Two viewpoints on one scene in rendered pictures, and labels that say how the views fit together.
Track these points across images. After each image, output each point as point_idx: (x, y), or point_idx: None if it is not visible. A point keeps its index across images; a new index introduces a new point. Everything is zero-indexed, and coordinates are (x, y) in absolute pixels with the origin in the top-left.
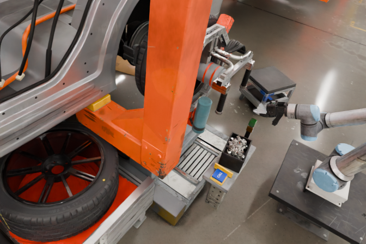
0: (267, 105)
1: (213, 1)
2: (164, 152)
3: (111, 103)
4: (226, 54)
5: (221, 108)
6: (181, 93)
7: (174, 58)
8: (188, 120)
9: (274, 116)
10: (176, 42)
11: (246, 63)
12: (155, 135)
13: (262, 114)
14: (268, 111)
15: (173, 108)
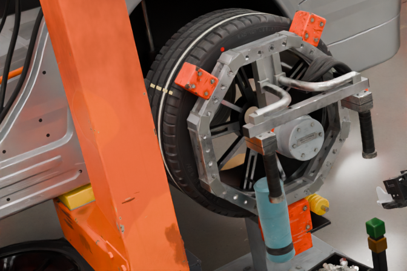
0: (384, 181)
1: None
2: (126, 257)
3: None
4: (294, 83)
5: (274, 187)
6: (111, 134)
7: (74, 71)
8: None
9: (405, 205)
10: (66, 46)
11: (351, 100)
12: (110, 225)
13: (386, 204)
14: (392, 194)
15: (102, 160)
